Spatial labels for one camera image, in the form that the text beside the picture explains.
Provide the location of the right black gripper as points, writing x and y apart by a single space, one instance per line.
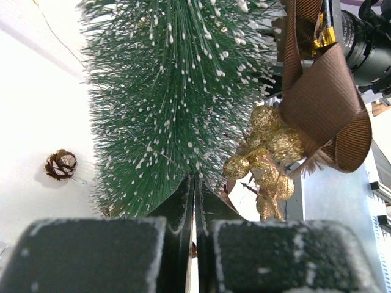
365 39

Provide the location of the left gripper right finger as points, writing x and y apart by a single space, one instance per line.
237 255

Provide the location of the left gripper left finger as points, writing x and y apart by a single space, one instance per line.
143 254

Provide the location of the brown ribbon gold berry garland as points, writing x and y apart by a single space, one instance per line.
321 120

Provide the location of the small green christmas tree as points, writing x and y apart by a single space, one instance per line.
172 85

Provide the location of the white plastic basket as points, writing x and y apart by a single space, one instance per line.
50 28

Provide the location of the grey slotted cable duct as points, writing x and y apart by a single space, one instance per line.
379 202

